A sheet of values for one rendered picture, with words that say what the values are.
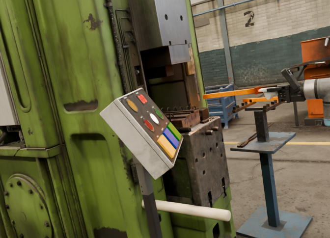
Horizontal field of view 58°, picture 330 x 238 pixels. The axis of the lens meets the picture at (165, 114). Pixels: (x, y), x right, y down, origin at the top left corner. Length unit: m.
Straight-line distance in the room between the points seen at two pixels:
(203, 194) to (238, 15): 8.09
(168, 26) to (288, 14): 7.60
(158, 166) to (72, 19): 0.92
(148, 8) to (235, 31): 7.96
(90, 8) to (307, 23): 7.87
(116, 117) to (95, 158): 0.73
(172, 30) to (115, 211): 1.01
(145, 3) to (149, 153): 0.83
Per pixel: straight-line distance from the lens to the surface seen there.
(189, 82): 1.92
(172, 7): 1.63
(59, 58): 1.68
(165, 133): 1.07
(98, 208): 1.81
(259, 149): 1.95
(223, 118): 5.31
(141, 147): 0.95
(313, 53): 4.85
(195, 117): 1.67
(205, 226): 1.70
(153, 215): 1.22
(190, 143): 1.51
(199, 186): 1.59
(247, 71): 9.35
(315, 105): 4.93
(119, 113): 0.94
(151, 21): 1.51
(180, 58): 1.60
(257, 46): 9.22
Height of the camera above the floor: 1.28
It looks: 9 degrees down
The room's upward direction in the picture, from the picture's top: 10 degrees counter-clockwise
